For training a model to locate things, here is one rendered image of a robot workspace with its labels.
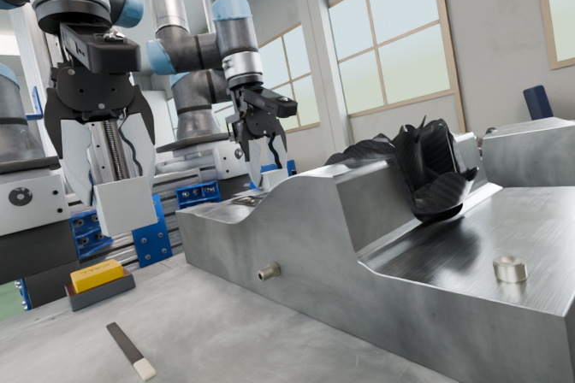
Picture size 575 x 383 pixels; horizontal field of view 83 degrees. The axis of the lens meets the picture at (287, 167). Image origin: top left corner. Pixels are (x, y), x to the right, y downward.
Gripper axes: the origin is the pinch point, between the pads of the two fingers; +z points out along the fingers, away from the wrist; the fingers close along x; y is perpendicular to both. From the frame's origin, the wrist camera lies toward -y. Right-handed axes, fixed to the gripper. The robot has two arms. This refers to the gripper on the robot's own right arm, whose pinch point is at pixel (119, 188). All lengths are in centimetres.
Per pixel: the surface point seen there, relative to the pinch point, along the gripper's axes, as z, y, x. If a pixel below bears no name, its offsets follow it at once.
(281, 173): 4.2, 10.0, -29.9
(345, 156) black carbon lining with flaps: 1.1, -18.8, -16.3
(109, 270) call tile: 11.6, 13.4, 1.3
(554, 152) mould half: 8, -27, -53
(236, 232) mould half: 7.9, -5.7, -10.0
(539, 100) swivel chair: 3, 21, -259
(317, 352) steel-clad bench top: 15.0, -20.8, -6.9
